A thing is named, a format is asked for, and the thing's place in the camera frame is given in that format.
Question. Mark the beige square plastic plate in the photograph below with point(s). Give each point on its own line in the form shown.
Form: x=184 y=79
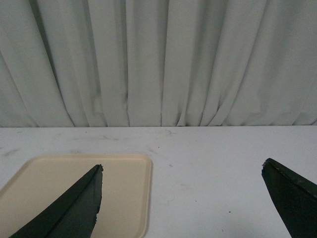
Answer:
x=41 y=180

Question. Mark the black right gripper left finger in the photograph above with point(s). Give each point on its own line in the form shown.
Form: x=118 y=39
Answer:
x=73 y=214

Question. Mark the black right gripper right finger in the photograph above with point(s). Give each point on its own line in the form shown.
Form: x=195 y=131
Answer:
x=294 y=197

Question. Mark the white pleated curtain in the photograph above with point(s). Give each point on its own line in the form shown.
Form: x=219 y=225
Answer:
x=158 y=63

